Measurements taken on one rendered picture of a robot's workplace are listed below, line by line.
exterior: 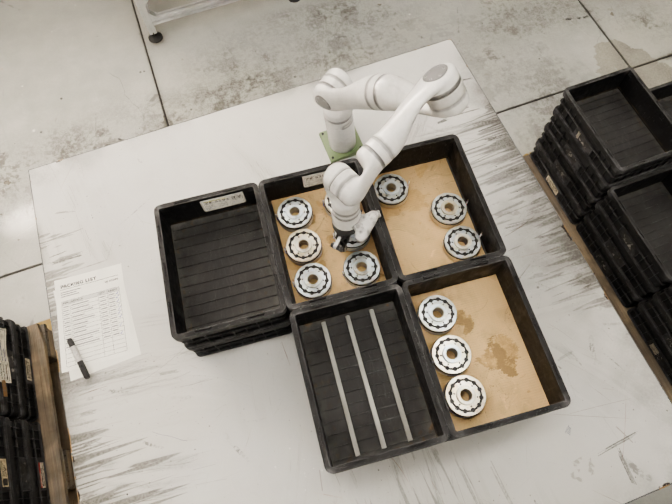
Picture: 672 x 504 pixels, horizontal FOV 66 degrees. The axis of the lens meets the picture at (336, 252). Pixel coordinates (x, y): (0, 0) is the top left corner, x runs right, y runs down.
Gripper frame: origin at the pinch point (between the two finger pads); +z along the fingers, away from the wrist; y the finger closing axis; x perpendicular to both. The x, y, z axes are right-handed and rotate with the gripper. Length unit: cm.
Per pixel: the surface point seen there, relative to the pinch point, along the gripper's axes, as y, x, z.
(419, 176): -31.0, 8.0, 4.3
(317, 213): -5.1, -12.9, 4.2
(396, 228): -12.0, 9.9, 4.2
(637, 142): -105, 69, 39
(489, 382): 16, 51, 4
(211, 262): 23.3, -31.8, 4.3
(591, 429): 10, 82, 17
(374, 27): -156, -71, 87
